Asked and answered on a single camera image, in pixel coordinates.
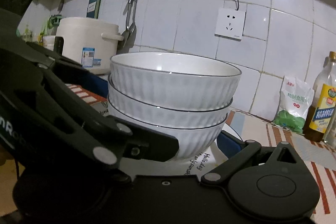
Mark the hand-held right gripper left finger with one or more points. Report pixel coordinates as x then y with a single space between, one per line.
120 178

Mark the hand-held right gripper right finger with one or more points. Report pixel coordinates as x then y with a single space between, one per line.
231 145

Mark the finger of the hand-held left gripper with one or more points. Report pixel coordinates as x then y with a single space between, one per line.
147 146
99 85

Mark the white ribbed bowl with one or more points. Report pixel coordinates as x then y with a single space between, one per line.
170 87
157 112
194 140

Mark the white black-rimmed plate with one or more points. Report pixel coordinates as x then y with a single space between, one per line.
199 166

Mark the white rice cooker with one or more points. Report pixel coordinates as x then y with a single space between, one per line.
84 35

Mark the small spray bottle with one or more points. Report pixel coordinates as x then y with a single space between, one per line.
27 33

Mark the white and green salt bag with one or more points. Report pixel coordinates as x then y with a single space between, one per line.
294 103

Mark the green plastic basket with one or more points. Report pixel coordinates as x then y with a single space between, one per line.
54 20

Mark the cooking oil bottle yellow label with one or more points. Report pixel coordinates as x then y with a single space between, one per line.
321 108

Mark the clear vinegar bottle yellow cap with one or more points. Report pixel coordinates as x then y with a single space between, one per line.
331 134

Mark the white wall socket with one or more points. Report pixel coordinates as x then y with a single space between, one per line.
230 24

